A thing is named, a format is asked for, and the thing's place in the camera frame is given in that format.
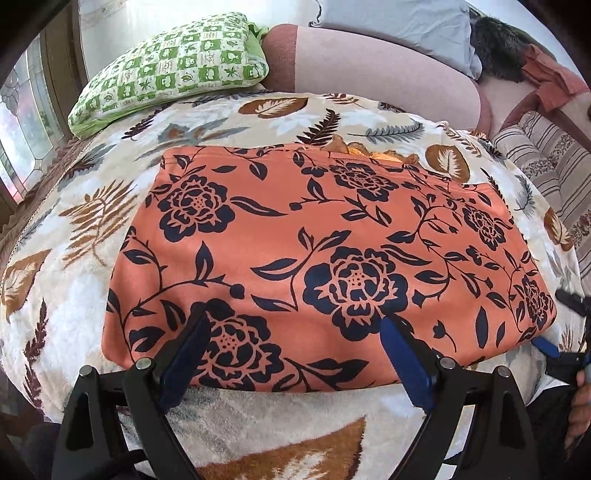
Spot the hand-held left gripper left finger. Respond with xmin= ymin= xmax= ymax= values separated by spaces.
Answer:
xmin=52 ymin=310 xmax=212 ymax=480

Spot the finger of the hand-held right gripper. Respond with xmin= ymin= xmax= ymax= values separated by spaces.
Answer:
xmin=531 ymin=337 xmax=565 ymax=360
xmin=555 ymin=289 xmax=591 ymax=318

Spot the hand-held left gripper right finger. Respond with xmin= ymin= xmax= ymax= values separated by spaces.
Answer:
xmin=379 ymin=315 xmax=541 ymax=480

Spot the orange floral blouse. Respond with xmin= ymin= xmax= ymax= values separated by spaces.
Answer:
xmin=102 ymin=142 xmax=557 ymax=393

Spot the person's right hand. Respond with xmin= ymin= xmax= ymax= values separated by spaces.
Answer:
xmin=565 ymin=366 xmax=591 ymax=459

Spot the leaf print blanket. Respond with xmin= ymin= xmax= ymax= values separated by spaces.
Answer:
xmin=0 ymin=90 xmax=585 ymax=480

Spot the striped floral sofa cushion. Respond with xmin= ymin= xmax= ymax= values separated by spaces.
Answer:
xmin=490 ymin=110 xmax=591 ymax=253

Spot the pink sofa backrest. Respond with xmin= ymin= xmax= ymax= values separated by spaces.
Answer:
xmin=478 ymin=76 xmax=591 ymax=153

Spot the salmon cloth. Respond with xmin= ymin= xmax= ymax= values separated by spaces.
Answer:
xmin=522 ymin=44 xmax=590 ymax=112

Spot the black furry garment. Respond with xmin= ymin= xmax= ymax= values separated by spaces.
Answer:
xmin=471 ymin=16 xmax=532 ymax=84

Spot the green checkered pillow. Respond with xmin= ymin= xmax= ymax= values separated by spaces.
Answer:
xmin=68 ymin=11 xmax=270 ymax=139

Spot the pink bolster cushion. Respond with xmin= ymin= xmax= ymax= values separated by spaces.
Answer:
xmin=261 ymin=23 xmax=484 ymax=133

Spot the stained glass window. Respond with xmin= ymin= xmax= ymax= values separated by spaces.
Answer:
xmin=0 ymin=46 xmax=70 ymax=200

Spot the grey pillow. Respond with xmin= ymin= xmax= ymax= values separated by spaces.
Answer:
xmin=310 ymin=0 xmax=484 ymax=80

